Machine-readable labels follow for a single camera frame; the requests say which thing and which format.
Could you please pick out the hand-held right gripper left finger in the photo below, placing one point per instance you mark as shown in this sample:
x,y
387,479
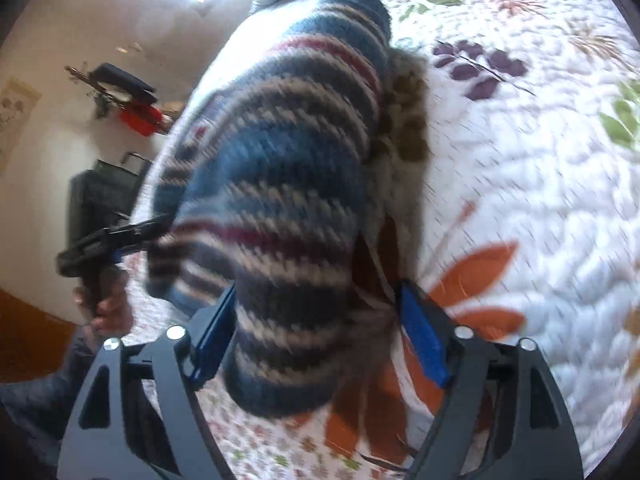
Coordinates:
x,y
212,340

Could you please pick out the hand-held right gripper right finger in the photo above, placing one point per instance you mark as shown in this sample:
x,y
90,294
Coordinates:
x,y
422,335

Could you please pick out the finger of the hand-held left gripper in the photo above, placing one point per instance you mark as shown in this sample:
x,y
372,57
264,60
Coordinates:
x,y
135,232

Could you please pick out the striped blue knit sweater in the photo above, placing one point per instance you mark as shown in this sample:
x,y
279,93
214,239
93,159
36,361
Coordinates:
x,y
280,170

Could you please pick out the person's left hand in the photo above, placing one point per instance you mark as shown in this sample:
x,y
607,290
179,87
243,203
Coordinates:
x,y
112,305

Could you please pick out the black folding chair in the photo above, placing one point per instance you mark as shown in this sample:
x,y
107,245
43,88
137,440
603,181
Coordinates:
x,y
105,200

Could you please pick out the red bag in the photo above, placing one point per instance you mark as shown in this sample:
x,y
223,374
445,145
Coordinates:
x,y
140,117

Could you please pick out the person's leg in jeans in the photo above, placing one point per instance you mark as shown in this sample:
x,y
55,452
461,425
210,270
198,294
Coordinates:
x,y
40,390

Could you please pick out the dark hanging garment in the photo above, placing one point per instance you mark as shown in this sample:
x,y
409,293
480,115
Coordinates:
x,y
125,80

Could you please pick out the wooden coat rack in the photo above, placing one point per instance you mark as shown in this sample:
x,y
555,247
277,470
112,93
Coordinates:
x,y
85,77

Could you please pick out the white floral quilt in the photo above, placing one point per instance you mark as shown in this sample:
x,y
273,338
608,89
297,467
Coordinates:
x,y
525,160

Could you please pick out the wall poster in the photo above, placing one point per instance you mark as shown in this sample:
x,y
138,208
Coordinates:
x,y
17,120

